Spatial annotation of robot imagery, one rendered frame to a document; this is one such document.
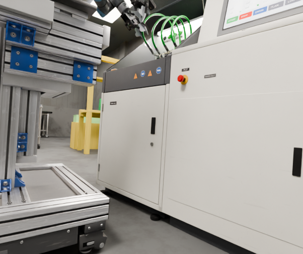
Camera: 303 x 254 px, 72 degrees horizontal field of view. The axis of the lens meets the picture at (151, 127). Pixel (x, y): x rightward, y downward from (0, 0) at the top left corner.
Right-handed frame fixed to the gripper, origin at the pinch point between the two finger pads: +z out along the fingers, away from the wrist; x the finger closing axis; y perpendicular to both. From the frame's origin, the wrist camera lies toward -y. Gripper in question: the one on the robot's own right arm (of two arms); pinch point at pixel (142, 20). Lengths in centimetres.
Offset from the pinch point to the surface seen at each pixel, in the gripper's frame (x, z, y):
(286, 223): 82, 98, -3
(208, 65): 47, 35, -3
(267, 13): 64, 4, -29
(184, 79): 34, 40, -2
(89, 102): -238, 29, -97
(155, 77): 11.6, 36.3, -3.1
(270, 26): 73, 24, -3
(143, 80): 1.1, 36.9, -3.1
